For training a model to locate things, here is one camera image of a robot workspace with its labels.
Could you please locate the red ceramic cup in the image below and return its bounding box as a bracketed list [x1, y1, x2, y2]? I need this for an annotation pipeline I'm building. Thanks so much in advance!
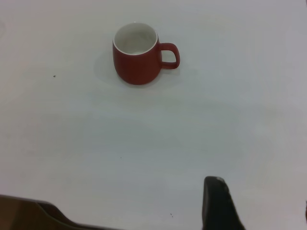
[112, 22, 181, 85]

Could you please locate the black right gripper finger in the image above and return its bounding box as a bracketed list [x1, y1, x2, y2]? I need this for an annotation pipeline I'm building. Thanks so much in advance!
[201, 176, 247, 230]

